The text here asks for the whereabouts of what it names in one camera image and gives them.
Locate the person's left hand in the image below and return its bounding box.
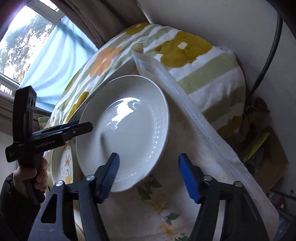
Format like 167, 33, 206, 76
12, 157, 49, 193

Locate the black stand pole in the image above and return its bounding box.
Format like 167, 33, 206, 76
247, 14, 283, 99

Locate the plain white plate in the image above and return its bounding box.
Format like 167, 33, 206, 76
76, 75, 170, 192

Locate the blue cloth on window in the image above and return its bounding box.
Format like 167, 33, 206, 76
20, 16, 98, 112

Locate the green striped floral duvet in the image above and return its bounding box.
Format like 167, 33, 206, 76
38, 22, 246, 138

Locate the floral white tablecloth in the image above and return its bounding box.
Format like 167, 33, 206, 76
99, 52, 278, 240

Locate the window with white frame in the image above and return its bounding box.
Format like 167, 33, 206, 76
1, 1, 65, 96

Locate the duck pattern deep plate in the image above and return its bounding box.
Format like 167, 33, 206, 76
51, 141, 81, 184

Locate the brown curtain right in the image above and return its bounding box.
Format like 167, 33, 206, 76
53, 0, 148, 48

